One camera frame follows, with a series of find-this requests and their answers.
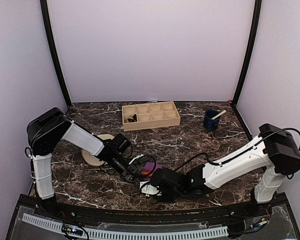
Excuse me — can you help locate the purple maroon striped sock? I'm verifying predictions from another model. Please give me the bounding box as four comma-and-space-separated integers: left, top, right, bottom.
141, 162, 162, 181

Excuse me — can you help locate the brown beige argyle sock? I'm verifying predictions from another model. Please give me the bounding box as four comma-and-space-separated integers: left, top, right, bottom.
126, 114, 138, 123

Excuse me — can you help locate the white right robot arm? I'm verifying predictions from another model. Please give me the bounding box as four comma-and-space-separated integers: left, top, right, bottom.
139, 123, 300, 217

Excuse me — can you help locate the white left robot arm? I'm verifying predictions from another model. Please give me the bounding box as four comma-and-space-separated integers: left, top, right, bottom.
25, 107, 138, 218

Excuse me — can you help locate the round beige plate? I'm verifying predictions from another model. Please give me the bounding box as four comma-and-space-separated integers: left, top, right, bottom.
81, 134, 114, 167

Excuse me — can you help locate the wooden compartment tray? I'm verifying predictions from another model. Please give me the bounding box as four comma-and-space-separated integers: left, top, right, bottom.
122, 101, 181, 132

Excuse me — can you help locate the blue enamel mug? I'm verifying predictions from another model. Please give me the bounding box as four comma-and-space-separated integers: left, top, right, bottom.
203, 109, 220, 131

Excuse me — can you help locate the pale wooden stick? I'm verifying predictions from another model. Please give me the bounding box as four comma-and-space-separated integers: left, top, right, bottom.
211, 110, 227, 120

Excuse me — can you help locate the black front rail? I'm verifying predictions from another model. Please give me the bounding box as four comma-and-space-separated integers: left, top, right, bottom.
37, 201, 270, 225

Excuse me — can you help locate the white slotted cable duct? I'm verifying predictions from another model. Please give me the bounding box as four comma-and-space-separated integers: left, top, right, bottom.
21, 213, 229, 240

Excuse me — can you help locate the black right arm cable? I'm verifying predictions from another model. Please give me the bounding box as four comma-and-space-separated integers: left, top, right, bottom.
174, 127, 300, 180

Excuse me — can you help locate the black left frame post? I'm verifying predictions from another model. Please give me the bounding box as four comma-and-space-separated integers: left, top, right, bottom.
39, 0, 72, 108

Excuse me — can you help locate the black frame post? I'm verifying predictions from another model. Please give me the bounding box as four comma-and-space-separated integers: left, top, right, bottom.
232, 0, 262, 108
39, 0, 72, 108

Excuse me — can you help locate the black right frame post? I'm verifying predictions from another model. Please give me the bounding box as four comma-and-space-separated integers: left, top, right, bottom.
232, 0, 262, 108

